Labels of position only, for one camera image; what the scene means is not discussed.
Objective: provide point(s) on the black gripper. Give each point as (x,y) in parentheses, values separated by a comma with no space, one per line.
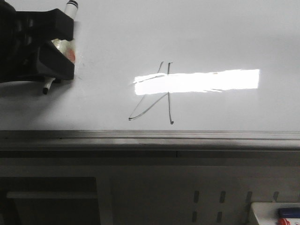
(23,33)

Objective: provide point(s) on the red magnet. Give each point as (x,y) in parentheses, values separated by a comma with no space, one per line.
(67,48)

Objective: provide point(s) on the white black whiteboard marker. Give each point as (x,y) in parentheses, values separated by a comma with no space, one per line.
(71,11)

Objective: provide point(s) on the white marker tray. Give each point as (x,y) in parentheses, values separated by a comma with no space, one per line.
(266,213)

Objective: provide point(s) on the blue capped marker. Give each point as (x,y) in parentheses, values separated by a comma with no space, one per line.
(293,212)

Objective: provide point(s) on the red capped marker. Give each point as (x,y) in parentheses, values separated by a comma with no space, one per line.
(288,221)

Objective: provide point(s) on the white whiteboard with metal frame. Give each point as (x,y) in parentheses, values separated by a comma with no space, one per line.
(209,73)

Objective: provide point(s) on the white slotted bracket panel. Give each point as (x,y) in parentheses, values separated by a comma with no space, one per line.
(199,200)

